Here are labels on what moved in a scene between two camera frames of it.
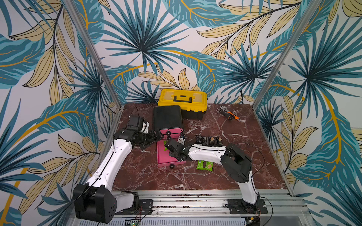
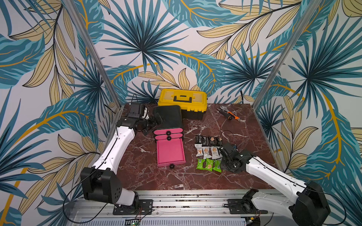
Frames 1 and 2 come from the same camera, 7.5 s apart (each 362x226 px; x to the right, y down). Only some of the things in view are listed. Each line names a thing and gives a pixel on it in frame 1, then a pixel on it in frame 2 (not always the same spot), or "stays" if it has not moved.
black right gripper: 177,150 to 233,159
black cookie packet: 219,142 stays
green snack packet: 209,165 stays
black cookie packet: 212,141 stays
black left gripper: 153,138 to 155,123
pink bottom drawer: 163,158 stays
